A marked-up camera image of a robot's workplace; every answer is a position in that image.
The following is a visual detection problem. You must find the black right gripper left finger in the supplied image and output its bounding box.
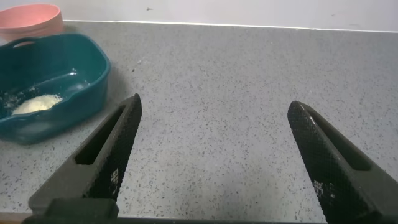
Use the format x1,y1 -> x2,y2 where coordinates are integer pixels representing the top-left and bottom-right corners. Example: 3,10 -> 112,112
27,93 -> 143,218

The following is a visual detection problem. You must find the teal plastic basin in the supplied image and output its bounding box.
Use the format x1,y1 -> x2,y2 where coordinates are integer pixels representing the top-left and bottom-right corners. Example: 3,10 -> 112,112
0,33 -> 112,146

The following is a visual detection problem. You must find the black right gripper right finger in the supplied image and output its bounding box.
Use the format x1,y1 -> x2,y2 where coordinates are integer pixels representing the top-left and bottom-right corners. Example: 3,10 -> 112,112
287,100 -> 398,224

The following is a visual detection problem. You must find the white powder heap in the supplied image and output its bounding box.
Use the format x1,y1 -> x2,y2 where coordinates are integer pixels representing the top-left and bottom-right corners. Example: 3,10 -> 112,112
11,94 -> 63,116

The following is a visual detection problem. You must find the pink bowl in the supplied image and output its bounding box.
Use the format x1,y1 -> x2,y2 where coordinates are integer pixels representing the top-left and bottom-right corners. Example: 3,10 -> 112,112
0,3 -> 65,43

